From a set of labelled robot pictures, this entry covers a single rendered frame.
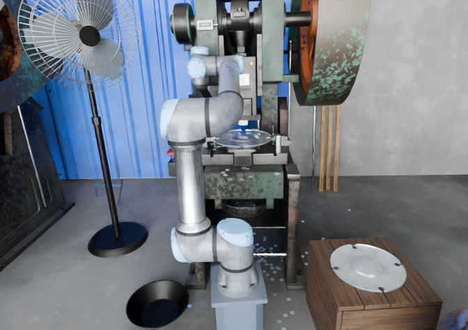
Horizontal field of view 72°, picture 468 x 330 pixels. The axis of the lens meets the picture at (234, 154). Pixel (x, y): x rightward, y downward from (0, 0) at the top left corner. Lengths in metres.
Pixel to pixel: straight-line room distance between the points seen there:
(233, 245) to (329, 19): 0.85
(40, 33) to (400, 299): 1.92
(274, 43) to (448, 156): 2.34
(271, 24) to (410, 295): 1.22
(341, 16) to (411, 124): 2.06
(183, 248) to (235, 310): 0.28
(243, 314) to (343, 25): 1.07
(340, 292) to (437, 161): 2.31
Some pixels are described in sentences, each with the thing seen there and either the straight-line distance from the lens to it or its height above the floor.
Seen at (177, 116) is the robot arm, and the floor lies 1.05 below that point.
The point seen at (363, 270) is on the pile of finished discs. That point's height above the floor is 0.36.
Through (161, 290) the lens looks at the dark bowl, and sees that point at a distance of 1.86.
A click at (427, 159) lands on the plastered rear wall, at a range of 3.41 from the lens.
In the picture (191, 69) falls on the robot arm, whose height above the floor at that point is 1.15.
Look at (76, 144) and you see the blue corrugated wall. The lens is 3.36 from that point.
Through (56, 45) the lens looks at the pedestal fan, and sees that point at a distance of 1.88.
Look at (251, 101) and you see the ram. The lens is 1.58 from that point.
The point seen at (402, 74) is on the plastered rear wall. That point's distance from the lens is 3.11.
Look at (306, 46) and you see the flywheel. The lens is 1.95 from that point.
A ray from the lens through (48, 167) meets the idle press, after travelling 2.81.
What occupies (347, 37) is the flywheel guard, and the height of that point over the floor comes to 1.24.
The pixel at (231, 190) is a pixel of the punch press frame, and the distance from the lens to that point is 1.60.
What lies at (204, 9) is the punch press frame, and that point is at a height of 1.38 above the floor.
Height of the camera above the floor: 1.26
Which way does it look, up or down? 20 degrees down
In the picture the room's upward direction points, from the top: 2 degrees counter-clockwise
